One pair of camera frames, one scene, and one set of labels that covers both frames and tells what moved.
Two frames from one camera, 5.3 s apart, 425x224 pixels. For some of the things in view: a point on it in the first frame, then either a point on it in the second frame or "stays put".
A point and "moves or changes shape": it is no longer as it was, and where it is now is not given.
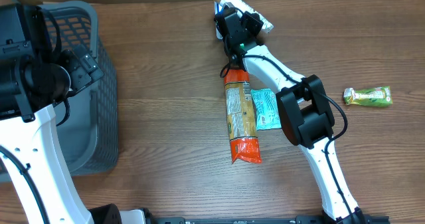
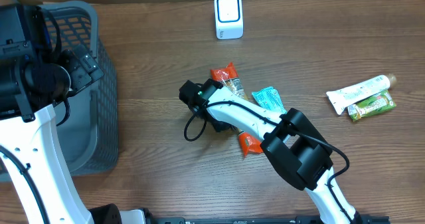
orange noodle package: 244,144 moves or changes shape
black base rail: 299,219 stays put
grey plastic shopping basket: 89,131 stays put
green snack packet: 378,96 → 372,106
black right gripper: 230,56 → 220,125
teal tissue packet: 266,109 stays put
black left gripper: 83,70 stays put
